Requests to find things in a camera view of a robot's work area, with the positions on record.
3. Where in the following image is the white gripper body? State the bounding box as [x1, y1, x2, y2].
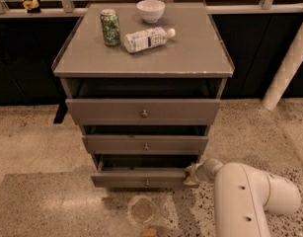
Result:
[189, 164, 211, 184]

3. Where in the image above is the grey bottom drawer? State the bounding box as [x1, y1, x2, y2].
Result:
[91, 155, 197, 189]

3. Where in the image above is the grey drawer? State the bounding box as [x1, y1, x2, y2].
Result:
[82, 135, 208, 155]
[91, 155, 197, 189]
[66, 99, 220, 125]

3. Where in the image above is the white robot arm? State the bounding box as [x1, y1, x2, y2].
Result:
[184, 158, 301, 237]

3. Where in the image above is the grey middle drawer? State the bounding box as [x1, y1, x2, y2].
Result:
[82, 135, 208, 155]

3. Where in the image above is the grey drawer cabinet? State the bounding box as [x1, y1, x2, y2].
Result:
[51, 1, 235, 182]

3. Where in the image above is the grey top drawer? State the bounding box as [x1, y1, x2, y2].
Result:
[66, 99, 220, 125]

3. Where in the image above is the round metal floor plate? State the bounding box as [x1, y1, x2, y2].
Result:
[128, 196, 156, 223]

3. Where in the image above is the clear plastic water bottle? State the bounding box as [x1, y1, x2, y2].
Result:
[124, 27, 176, 53]

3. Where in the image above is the white diagonal pillar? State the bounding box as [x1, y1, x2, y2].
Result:
[262, 22, 303, 111]

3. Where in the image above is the white ceramic bowl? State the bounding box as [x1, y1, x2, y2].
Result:
[136, 0, 166, 24]

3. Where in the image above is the green soda can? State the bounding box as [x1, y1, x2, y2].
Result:
[100, 9, 120, 46]

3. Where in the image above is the yellow black object on ledge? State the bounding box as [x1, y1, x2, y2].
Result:
[23, 0, 40, 13]

